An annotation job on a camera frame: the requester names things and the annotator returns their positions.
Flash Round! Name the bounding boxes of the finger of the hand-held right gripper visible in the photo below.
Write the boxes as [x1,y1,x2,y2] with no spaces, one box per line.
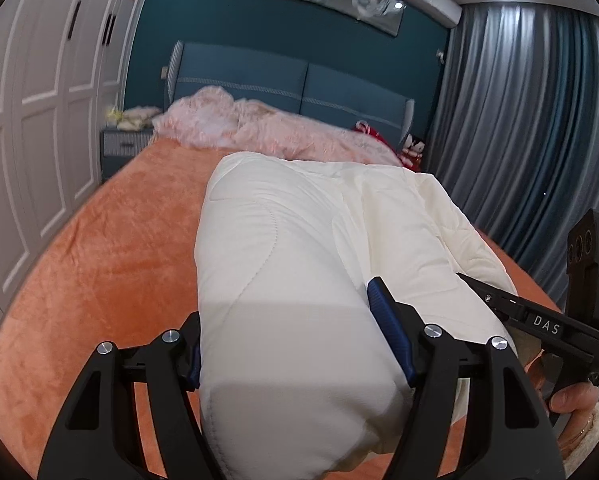
[454,272,525,331]

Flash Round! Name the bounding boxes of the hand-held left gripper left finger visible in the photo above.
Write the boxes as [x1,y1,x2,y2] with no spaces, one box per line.
[37,311,230,480]

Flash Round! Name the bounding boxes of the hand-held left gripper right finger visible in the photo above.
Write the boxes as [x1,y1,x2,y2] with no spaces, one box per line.
[367,276,565,480]

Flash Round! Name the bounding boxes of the person's right forearm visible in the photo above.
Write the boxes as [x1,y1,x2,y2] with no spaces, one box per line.
[562,400,599,480]

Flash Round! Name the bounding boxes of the person's right hand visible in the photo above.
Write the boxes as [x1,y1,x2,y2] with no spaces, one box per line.
[548,379,599,461]

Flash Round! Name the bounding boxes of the orange plush bed blanket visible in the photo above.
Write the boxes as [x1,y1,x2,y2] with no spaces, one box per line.
[0,139,565,480]

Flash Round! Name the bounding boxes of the grey blue curtain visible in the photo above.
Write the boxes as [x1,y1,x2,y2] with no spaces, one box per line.
[427,2,599,321]

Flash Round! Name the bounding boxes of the grey nightstand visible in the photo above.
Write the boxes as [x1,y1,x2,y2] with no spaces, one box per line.
[100,127,155,186]

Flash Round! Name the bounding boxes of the pink fluffy blanket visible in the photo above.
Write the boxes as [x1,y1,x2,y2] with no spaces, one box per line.
[151,85,403,166]

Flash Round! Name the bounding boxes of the pile of cloths on nightstand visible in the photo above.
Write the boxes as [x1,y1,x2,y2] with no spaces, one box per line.
[104,105,163,132]

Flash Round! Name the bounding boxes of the white panelled wardrobe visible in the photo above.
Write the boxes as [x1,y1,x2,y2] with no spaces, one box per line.
[0,0,153,331]

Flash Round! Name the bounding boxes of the blue padded headboard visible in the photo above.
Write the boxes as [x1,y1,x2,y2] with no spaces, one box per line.
[164,41,415,153]

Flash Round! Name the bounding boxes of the thin gold bracelet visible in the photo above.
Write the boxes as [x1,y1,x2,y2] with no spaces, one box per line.
[574,410,599,443]

